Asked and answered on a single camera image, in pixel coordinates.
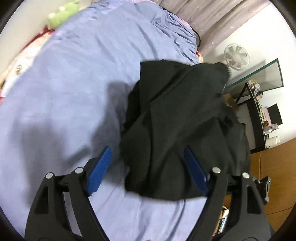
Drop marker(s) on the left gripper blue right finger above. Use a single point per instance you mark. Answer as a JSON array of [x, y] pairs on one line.
[[198, 175]]

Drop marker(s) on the black desk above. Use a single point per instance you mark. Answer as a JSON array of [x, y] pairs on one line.
[[257, 123]]

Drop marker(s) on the beige curtain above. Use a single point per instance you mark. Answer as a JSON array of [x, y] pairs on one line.
[[214, 20]]

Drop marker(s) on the green framed board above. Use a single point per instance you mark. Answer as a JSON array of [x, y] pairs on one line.
[[268, 77]]

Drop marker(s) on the black monitor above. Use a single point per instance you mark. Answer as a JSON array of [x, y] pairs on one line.
[[274, 115]]

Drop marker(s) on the green plush toy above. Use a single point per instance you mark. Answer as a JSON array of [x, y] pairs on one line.
[[55, 20]]

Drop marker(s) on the white fan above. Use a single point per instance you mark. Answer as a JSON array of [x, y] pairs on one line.
[[236, 56]]

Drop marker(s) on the light blue bed sheet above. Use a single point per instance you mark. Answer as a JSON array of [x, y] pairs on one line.
[[71, 103]]

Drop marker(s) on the black zip jacket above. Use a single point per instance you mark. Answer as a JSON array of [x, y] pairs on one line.
[[171, 107]]

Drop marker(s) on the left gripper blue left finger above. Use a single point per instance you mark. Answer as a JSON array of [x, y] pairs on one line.
[[96, 168]]

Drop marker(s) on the wooden wardrobe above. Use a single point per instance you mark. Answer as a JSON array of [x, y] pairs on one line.
[[279, 164]]

